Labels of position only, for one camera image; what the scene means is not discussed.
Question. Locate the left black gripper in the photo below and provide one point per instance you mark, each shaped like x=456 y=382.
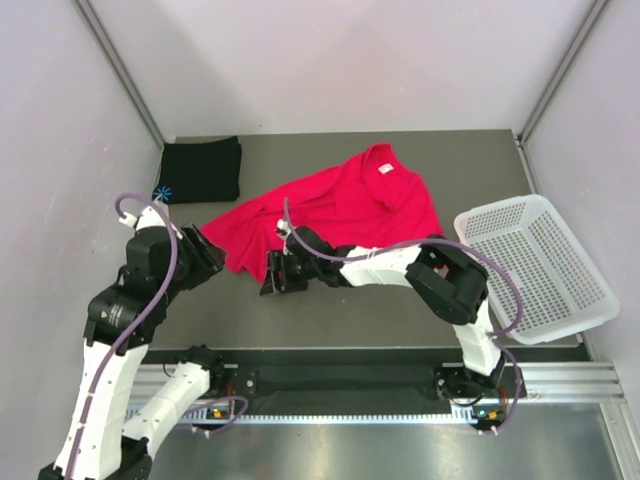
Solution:
x=208 y=258

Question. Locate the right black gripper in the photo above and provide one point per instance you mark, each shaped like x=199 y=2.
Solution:
x=287 y=284

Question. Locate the red polo shirt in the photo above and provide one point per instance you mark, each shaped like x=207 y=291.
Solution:
x=371 y=200

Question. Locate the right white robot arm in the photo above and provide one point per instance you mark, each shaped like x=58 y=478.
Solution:
x=452 y=284

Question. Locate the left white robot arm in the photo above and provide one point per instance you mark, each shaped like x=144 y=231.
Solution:
x=103 y=442

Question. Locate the folded black t shirt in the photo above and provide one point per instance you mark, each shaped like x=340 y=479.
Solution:
x=199 y=172

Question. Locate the white plastic basket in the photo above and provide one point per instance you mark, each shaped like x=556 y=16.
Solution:
x=563 y=292

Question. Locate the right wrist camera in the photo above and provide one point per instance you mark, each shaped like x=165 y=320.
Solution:
x=285 y=231

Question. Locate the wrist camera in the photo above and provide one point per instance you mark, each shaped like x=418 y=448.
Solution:
x=285 y=231
x=147 y=218

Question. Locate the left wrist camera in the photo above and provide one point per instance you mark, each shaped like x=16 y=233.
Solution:
x=147 y=218

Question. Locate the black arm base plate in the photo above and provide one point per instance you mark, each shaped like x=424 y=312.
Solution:
x=431 y=382

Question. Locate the slotted grey cable duct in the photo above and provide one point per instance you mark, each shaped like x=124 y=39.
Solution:
x=454 y=414

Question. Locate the left aluminium frame post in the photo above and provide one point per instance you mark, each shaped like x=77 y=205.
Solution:
x=96 y=27

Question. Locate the aluminium frame post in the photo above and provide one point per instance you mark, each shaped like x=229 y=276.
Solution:
x=577 y=42
x=96 y=27

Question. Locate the aluminium front rail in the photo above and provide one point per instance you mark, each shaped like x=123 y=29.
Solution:
x=568 y=382

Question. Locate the right aluminium frame post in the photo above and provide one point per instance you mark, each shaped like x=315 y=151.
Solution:
x=577 y=42

